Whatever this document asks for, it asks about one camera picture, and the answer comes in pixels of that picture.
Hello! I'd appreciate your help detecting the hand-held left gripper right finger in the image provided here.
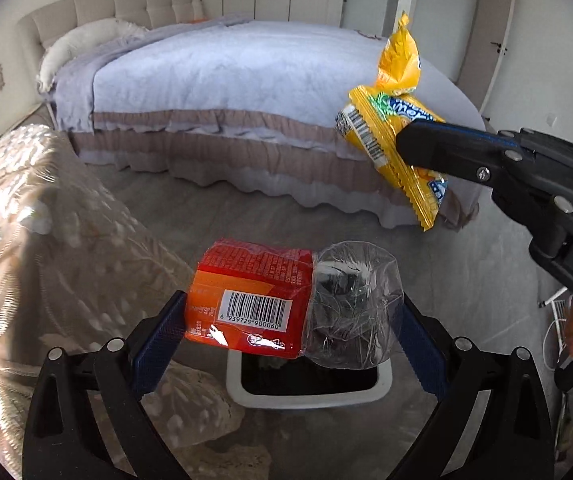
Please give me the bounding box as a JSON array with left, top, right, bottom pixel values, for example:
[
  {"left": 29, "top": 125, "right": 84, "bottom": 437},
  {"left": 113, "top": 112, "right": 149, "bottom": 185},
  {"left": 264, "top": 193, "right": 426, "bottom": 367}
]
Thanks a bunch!
[{"left": 399, "top": 294, "right": 554, "bottom": 480}]

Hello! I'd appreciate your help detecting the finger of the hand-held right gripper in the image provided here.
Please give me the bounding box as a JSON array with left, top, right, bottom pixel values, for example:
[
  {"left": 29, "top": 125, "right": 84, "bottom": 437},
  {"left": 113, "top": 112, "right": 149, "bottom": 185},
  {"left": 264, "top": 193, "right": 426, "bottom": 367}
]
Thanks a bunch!
[
  {"left": 396, "top": 121, "right": 573, "bottom": 261},
  {"left": 439, "top": 124, "right": 573, "bottom": 186}
]

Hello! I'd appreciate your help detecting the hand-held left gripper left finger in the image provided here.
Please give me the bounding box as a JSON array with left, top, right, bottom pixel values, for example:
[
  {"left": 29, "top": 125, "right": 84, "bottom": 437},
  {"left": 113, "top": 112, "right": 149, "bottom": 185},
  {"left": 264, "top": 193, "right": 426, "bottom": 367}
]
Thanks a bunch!
[{"left": 21, "top": 290, "right": 202, "bottom": 480}]

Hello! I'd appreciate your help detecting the yellow snack packet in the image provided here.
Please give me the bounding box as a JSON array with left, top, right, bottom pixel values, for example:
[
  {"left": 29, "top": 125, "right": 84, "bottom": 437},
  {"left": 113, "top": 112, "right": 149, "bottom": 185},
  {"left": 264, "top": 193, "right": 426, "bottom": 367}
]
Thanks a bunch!
[{"left": 335, "top": 10, "right": 449, "bottom": 232}]

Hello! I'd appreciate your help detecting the clear bottle with orange label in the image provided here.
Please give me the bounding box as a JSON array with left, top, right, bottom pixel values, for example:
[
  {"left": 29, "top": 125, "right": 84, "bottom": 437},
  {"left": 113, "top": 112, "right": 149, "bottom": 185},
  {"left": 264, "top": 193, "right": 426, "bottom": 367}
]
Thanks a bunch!
[{"left": 185, "top": 238, "right": 406, "bottom": 372}]

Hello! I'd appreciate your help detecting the white trash bin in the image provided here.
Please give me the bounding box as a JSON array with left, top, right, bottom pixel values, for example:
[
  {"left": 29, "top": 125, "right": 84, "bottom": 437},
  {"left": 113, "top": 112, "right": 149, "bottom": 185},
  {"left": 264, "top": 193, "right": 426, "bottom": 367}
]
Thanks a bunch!
[{"left": 225, "top": 350, "right": 394, "bottom": 409}]

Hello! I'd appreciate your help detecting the white door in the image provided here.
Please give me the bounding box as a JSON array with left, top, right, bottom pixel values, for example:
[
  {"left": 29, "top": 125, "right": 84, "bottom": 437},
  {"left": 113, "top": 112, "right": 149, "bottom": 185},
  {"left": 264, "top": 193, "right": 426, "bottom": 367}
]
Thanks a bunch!
[{"left": 466, "top": 0, "right": 517, "bottom": 121}]

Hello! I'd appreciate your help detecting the embroidered beige tablecloth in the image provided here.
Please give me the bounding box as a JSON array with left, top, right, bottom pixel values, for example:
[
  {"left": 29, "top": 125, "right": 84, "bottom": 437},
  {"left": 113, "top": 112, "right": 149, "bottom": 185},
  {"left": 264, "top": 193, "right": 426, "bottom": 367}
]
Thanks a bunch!
[{"left": 0, "top": 125, "right": 272, "bottom": 480}]

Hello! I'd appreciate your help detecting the bed with lilac bedspread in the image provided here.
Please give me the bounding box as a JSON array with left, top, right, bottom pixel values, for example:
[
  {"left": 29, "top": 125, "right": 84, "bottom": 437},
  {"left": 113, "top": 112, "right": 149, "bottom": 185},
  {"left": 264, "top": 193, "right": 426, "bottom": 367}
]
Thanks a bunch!
[{"left": 36, "top": 15, "right": 487, "bottom": 231}]

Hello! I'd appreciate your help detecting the white frilled pillow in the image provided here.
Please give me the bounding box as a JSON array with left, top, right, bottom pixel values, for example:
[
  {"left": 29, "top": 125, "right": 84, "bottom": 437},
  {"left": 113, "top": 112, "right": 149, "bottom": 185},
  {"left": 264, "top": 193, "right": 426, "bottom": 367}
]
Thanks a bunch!
[{"left": 36, "top": 17, "right": 150, "bottom": 93}]

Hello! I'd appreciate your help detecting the beige tufted headboard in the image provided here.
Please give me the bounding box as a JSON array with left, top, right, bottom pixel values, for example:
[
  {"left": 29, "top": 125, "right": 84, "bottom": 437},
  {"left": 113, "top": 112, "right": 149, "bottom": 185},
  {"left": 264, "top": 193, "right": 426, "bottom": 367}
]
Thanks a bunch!
[{"left": 16, "top": 0, "right": 204, "bottom": 61}]

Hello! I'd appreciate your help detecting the white wire rack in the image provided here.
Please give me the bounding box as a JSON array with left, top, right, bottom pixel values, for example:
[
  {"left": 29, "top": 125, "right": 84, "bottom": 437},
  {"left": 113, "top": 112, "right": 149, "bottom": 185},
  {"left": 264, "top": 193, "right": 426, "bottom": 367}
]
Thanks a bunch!
[{"left": 539, "top": 287, "right": 573, "bottom": 361}]

